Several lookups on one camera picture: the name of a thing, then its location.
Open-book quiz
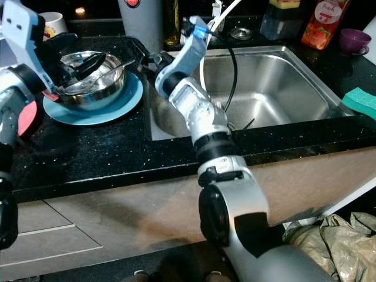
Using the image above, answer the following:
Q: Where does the beige kitchen cabinet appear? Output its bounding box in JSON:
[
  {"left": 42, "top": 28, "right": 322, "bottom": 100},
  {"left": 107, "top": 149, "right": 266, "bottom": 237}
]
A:
[{"left": 15, "top": 147, "right": 376, "bottom": 281}]

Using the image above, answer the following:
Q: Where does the olive oil bottle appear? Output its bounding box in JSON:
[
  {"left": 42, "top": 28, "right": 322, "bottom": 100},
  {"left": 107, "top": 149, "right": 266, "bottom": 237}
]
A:
[{"left": 163, "top": 0, "right": 180, "bottom": 48}]

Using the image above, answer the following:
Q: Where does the yellow pink sponge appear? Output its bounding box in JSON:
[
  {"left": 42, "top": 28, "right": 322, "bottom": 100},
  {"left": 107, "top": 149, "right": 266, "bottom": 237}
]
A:
[{"left": 268, "top": 0, "right": 300, "bottom": 9}]

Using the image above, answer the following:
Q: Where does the steel spoon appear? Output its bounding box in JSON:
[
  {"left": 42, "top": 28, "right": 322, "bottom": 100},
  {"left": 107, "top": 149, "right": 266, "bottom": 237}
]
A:
[{"left": 70, "top": 58, "right": 137, "bottom": 95}]

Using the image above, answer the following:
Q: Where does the white flexible hose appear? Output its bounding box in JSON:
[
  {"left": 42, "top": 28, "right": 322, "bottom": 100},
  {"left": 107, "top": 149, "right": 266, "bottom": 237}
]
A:
[{"left": 199, "top": 0, "right": 243, "bottom": 89}]

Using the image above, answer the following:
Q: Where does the purple cup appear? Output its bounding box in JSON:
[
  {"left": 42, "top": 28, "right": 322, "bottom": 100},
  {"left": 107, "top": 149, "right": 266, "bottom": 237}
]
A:
[{"left": 339, "top": 28, "right": 372, "bottom": 56}]

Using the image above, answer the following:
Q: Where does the light blue plate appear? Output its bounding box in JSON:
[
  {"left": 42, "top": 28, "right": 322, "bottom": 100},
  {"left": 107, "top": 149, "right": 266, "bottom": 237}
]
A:
[{"left": 42, "top": 70, "right": 144, "bottom": 126}]

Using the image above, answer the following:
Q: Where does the grey thermos with red label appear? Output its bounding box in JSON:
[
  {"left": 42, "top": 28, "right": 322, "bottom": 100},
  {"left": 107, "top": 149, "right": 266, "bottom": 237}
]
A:
[{"left": 117, "top": 0, "right": 164, "bottom": 55}]

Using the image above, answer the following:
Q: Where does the green sponge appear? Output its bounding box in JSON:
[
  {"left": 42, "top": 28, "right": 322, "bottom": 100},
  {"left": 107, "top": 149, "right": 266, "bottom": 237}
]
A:
[{"left": 341, "top": 87, "right": 376, "bottom": 121}]

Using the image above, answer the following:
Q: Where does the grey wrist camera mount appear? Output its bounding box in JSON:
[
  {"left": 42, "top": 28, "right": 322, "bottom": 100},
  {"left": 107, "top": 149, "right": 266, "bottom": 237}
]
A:
[
  {"left": 156, "top": 18, "right": 212, "bottom": 83},
  {"left": 2, "top": 0, "right": 58, "bottom": 95}
]

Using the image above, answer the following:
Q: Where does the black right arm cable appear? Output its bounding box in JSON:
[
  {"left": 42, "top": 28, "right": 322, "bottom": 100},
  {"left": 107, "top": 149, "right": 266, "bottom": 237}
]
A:
[{"left": 223, "top": 47, "right": 239, "bottom": 118}]

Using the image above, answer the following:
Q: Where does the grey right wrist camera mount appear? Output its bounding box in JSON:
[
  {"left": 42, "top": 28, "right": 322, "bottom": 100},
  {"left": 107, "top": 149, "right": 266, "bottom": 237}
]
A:
[{"left": 156, "top": 18, "right": 212, "bottom": 83}]

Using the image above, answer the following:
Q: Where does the chrome faucet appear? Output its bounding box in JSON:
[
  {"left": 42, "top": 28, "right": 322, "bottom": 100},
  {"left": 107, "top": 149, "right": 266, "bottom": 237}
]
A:
[{"left": 211, "top": 0, "right": 225, "bottom": 27}]

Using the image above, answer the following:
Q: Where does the stainless steel bowl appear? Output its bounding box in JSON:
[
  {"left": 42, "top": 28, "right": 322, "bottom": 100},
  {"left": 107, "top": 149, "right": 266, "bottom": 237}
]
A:
[{"left": 56, "top": 51, "right": 125, "bottom": 111}]

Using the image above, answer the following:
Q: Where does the olive green bag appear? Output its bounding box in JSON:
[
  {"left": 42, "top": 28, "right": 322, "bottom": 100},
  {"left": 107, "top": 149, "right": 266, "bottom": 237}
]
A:
[{"left": 285, "top": 213, "right": 376, "bottom": 271}]

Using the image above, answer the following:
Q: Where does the black chopstick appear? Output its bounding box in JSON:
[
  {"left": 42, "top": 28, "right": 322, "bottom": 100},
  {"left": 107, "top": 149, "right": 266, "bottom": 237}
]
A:
[{"left": 228, "top": 119, "right": 257, "bottom": 131}]

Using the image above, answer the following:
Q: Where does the white printed mug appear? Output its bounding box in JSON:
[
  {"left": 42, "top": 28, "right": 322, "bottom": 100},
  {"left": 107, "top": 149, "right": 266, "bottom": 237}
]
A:
[{"left": 38, "top": 12, "right": 68, "bottom": 39}]

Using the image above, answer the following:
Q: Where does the stainless steel sink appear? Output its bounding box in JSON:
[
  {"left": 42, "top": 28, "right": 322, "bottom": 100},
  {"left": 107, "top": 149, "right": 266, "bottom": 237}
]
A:
[{"left": 144, "top": 46, "right": 344, "bottom": 142}]

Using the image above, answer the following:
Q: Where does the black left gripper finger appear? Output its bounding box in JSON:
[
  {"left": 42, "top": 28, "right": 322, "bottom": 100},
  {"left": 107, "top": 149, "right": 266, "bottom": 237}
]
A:
[{"left": 69, "top": 52, "right": 108, "bottom": 81}]

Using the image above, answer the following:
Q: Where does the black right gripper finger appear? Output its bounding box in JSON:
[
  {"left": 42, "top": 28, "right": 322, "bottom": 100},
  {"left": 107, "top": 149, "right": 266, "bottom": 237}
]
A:
[{"left": 130, "top": 36, "right": 153, "bottom": 59}]

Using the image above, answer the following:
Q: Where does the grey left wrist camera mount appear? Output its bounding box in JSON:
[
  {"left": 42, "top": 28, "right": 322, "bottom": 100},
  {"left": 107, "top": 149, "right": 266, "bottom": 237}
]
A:
[{"left": 2, "top": 0, "right": 58, "bottom": 95}]

